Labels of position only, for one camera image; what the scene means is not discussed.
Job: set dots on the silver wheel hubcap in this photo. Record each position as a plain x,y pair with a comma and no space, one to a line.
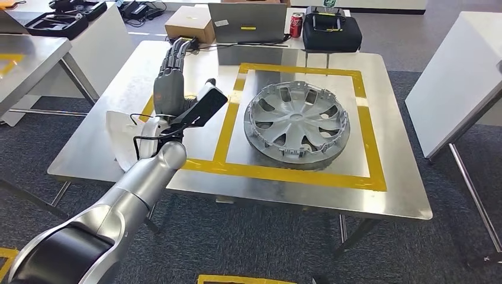
296,121

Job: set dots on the black robot body edge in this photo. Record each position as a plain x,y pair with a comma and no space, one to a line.
321,281

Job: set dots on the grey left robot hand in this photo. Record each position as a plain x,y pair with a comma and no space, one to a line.
168,92

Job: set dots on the steel workbench table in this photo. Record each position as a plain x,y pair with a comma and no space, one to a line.
474,196
27,66
274,196

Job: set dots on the red soda can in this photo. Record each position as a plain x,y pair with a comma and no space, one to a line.
296,25

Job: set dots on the orange tool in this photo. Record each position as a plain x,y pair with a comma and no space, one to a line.
10,4

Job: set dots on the grey laptop with stickers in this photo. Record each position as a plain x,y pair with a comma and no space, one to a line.
247,23

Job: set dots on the black carry bag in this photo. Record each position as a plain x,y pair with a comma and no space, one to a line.
333,35

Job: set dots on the yellow floor tape square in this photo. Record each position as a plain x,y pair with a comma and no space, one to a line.
235,280
7,258

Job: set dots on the yellow table tape rectangle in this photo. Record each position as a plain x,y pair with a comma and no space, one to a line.
10,58

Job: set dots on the small brown cardboard box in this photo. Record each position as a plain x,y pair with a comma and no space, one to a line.
190,23

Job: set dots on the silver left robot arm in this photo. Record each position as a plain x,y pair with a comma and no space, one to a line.
129,192

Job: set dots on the black open tool case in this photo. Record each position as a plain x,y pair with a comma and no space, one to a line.
59,25

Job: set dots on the dark grey laptop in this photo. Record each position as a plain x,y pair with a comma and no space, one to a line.
11,23

